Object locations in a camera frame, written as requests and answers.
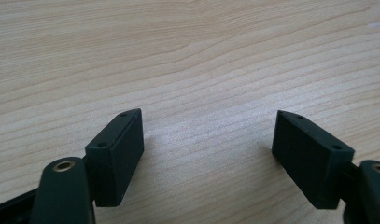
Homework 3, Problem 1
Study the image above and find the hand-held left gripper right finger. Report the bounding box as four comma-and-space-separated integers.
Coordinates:
271, 109, 356, 210

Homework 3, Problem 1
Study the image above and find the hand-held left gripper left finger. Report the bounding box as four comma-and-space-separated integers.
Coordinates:
84, 107, 146, 208

